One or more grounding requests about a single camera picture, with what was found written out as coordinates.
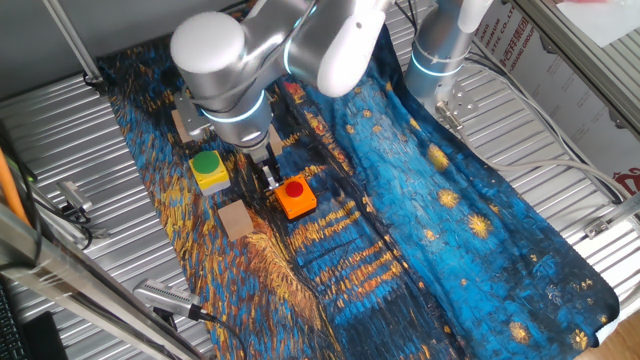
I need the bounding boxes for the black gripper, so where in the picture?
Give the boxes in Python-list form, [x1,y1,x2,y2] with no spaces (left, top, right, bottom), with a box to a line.
[249,139,282,192]

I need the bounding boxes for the orange box red button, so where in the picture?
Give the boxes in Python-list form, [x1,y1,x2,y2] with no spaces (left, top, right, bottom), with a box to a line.
[273,174,319,221]

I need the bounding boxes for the yellow box green button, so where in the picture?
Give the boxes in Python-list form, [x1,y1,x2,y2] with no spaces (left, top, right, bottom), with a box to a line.
[188,149,232,197]

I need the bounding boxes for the starry night painted cloth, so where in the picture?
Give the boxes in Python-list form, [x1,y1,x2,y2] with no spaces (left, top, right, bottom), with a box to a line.
[94,0,621,360]

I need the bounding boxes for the thin metal rod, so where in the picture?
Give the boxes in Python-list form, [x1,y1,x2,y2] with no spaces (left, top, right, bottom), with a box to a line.
[42,0,104,86]

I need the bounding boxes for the orange pole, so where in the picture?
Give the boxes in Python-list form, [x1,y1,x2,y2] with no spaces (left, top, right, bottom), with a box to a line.
[0,147,30,226]

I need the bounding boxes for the black electronic device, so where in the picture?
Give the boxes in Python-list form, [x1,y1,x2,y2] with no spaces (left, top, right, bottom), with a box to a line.
[0,279,69,360]

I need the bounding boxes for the white panel red print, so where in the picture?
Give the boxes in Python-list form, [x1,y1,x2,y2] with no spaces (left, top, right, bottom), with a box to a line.
[469,0,640,201]

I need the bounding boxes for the white sheet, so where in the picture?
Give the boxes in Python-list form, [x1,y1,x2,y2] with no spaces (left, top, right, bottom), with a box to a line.
[554,0,640,49]

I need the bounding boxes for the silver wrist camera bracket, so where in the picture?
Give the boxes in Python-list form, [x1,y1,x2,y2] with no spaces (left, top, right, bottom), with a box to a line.
[172,88,214,142]

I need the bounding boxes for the black large camera cable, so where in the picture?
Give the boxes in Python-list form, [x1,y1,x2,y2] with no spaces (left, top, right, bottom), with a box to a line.
[188,304,250,360]

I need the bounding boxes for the large silver camera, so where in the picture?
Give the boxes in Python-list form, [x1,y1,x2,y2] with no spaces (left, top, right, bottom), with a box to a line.
[132,278,201,321]

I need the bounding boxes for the aluminium camera mount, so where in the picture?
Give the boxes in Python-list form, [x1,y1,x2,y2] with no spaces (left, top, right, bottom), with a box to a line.
[47,202,110,241]

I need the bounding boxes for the grey base hose cable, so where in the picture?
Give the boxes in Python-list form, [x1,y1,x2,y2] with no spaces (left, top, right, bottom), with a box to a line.
[434,99,634,204]

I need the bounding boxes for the small silver camera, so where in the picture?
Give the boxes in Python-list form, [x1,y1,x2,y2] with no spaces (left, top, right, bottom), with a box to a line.
[56,180,95,212]

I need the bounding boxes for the black small camera cable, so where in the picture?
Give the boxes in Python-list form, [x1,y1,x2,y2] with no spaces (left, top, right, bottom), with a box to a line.
[58,204,95,251]

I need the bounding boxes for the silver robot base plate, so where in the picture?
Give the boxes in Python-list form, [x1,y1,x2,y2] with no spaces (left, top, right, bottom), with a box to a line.
[433,82,480,121]

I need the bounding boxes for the aluminium frame bar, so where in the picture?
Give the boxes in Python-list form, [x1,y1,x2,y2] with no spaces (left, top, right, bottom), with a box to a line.
[0,202,211,360]

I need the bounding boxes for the aluminium frame rail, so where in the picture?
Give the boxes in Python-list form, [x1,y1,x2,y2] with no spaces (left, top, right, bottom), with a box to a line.
[512,0,640,134]

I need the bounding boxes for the aluminium profile bracket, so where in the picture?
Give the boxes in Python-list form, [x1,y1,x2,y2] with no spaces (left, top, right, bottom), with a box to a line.
[583,192,640,240]

